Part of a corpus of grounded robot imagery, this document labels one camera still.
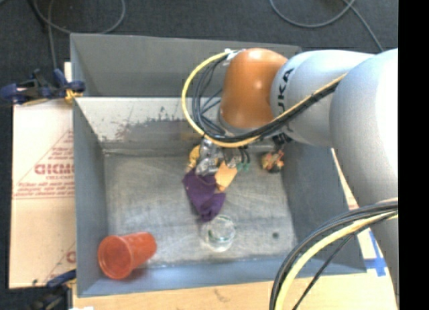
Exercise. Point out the yellow rounded toy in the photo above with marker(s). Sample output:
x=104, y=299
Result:
x=193, y=157

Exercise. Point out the orange oblong toy food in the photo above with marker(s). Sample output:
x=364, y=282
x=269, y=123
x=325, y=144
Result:
x=226, y=176

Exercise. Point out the purple cloth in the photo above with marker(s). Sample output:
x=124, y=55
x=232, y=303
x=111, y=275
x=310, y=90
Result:
x=204, y=194

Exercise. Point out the grey metal bin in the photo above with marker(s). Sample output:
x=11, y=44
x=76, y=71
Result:
x=151, y=194

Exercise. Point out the clear glass cup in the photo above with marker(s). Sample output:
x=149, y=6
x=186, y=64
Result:
x=218, y=233

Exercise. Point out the orange plastic cup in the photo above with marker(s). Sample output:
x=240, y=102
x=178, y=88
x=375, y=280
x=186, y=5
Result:
x=125, y=255

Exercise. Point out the pale cardboard board red print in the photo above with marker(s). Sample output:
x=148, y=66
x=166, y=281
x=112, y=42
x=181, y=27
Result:
x=40, y=141

